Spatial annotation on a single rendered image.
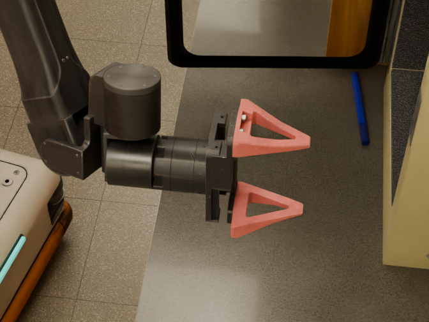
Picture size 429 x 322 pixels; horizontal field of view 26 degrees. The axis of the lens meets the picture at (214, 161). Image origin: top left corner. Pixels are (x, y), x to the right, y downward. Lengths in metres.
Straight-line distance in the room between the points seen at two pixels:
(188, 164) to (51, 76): 0.16
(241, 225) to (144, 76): 0.19
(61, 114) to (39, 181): 1.22
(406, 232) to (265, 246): 0.19
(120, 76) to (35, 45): 0.10
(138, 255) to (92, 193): 0.24
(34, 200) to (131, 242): 0.34
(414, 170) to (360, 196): 0.22
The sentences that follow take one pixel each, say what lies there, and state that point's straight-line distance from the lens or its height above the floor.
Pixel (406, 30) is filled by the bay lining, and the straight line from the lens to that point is 1.30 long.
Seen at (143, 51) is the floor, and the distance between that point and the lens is 2.85.
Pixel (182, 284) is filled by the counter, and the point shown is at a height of 0.94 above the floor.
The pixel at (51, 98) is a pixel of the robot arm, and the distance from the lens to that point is 0.96.
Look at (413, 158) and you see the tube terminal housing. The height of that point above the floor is 1.15.
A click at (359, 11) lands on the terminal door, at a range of 1.30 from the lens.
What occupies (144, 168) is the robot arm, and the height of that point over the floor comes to 1.21.
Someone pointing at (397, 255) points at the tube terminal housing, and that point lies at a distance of 1.20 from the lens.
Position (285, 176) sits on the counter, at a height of 0.94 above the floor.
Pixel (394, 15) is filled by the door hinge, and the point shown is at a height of 1.09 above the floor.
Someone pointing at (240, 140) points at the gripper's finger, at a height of 1.27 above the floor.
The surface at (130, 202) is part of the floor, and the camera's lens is 2.46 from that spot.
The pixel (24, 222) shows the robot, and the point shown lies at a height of 0.26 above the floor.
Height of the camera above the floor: 1.93
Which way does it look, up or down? 50 degrees down
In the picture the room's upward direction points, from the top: straight up
